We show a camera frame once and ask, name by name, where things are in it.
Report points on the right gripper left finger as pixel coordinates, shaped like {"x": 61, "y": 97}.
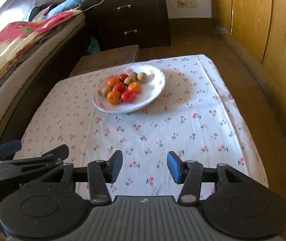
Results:
{"x": 101, "y": 172}

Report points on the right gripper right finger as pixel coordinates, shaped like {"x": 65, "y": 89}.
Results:
{"x": 189, "y": 174}

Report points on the orange tangerine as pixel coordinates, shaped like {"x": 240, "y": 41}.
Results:
{"x": 113, "y": 81}
{"x": 113, "y": 97}
{"x": 135, "y": 87}

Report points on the red cherry tomato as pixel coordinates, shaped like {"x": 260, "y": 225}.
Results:
{"x": 122, "y": 77}
{"x": 119, "y": 87}
{"x": 128, "y": 96}

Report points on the cherry print tablecloth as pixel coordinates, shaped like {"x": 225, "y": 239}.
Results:
{"x": 195, "y": 116}

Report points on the beige mattress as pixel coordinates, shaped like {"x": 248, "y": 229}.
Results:
{"x": 27, "y": 83}

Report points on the red cherry tomato front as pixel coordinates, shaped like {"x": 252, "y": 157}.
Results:
{"x": 119, "y": 87}

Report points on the white floral plate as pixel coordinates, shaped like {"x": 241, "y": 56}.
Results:
{"x": 153, "y": 87}

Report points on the red cherry tomato back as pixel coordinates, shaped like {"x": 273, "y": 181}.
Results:
{"x": 122, "y": 77}

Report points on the green plastic bag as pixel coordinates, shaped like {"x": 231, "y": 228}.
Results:
{"x": 93, "y": 47}

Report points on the floral pink blanket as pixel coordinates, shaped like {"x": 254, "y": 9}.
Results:
{"x": 18, "y": 37}

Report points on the dark wooden dresser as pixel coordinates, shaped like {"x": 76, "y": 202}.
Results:
{"x": 118, "y": 23}

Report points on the wooden wardrobe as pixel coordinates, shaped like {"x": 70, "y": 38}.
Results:
{"x": 257, "y": 31}

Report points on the blue pillow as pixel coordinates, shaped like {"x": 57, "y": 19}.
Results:
{"x": 65, "y": 6}

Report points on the wall power socket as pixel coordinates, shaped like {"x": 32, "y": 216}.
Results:
{"x": 187, "y": 3}

